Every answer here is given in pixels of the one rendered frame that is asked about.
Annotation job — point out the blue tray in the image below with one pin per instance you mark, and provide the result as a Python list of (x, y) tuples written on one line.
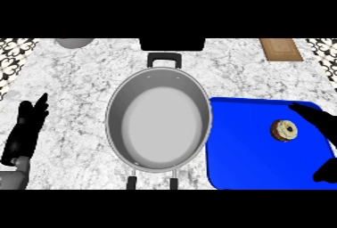
[(258, 148)]

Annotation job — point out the brown wooden board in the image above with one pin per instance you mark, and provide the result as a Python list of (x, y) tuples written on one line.
[(280, 49)]

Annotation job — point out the grey bowl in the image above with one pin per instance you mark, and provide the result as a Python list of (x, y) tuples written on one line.
[(72, 42)]

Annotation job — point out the grey metal pot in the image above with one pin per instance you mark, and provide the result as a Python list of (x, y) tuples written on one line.
[(158, 120)]

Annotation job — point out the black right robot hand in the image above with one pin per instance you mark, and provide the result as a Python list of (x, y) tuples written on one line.
[(319, 118)]

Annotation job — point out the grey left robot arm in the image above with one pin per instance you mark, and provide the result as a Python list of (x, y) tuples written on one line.
[(13, 176)]

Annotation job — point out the cupcake with pale frosting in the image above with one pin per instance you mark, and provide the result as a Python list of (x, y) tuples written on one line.
[(283, 130)]

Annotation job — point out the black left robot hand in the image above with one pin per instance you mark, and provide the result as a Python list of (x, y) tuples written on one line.
[(25, 130)]

